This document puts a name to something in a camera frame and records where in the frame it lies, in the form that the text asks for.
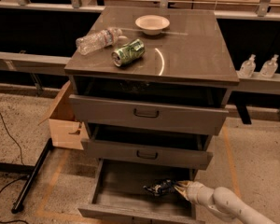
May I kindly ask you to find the blue chip bag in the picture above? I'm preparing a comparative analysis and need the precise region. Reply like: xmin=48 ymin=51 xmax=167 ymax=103
xmin=143 ymin=179 xmax=175 ymax=197

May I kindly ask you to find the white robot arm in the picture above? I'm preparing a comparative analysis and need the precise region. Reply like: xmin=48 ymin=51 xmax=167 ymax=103
xmin=175 ymin=181 xmax=276 ymax=224

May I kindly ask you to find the bottom grey drawer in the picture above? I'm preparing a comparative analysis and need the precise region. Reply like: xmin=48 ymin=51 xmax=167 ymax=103
xmin=78 ymin=160 xmax=204 ymax=224

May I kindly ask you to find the grey drawer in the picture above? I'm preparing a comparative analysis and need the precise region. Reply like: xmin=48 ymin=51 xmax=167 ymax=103
xmin=69 ymin=94 xmax=228 ymax=135
xmin=78 ymin=160 xmax=204 ymax=224
xmin=81 ymin=139 xmax=213 ymax=170

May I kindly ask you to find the top grey drawer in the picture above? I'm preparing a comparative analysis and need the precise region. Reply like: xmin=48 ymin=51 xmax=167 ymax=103
xmin=69 ymin=94 xmax=228 ymax=135

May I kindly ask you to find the middle grey drawer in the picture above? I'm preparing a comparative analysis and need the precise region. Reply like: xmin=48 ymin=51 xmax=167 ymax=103
xmin=81 ymin=139 xmax=213 ymax=170

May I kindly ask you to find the grey drawer cabinet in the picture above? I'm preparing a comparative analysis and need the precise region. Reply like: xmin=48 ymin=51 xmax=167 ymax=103
xmin=63 ymin=6 xmax=240 ymax=224

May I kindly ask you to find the left sanitizer bottle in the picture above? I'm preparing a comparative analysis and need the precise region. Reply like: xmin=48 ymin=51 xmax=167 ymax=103
xmin=239 ymin=54 xmax=256 ymax=77

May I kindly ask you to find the sanitizer bottle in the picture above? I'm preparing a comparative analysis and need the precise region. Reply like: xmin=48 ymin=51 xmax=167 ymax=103
xmin=260 ymin=54 xmax=278 ymax=78
xmin=239 ymin=54 xmax=256 ymax=77

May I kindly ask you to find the cardboard box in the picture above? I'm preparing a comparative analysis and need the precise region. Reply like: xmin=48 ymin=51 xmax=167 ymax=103
xmin=40 ymin=81 xmax=88 ymax=150

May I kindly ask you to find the green soda can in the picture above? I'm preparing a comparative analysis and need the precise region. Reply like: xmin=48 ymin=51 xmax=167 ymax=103
xmin=111 ymin=39 xmax=146 ymax=67

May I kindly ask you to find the right sanitizer bottle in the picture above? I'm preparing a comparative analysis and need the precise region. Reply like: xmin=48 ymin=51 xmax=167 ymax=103
xmin=260 ymin=54 xmax=278 ymax=78

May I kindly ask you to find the white bowl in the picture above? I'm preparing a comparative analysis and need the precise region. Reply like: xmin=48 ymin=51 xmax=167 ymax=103
xmin=135 ymin=15 xmax=170 ymax=35

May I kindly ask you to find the black metal stand leg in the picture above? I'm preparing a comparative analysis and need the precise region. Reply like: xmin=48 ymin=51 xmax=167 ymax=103
xmin=11 ymin=138 xmax=52 ymax=214

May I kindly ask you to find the clear plastic water bottle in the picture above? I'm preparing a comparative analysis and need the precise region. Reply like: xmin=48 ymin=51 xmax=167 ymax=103
xmin=76 ymin=27 xmax=122 ymax=55

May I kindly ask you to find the black floor cable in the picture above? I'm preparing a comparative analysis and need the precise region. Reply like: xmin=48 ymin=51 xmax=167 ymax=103
xmin=0 ymin=101 xmax=31 ymax=224

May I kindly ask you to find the grey metal rail bench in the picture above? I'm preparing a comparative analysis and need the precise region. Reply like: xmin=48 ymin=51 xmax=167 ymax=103
xmin=0 ymin=51 xmax=280 ymax=95

